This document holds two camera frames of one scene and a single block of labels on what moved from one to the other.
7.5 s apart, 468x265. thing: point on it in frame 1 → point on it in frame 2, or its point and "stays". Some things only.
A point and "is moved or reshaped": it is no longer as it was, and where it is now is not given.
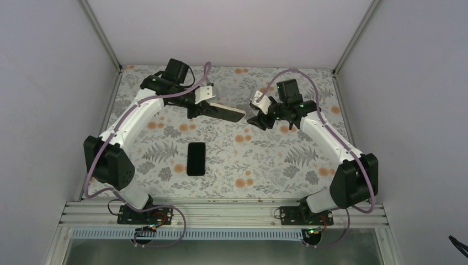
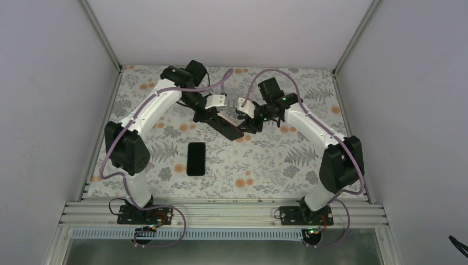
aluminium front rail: x=103 y=213 stays
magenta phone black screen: x=228 y=115 → x=232 y=132
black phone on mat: x=196 y=159 stays
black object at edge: x=458 y=245 stays
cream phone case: x=228 y=114 is moved or reshaped
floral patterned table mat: x=240 y=160 stays
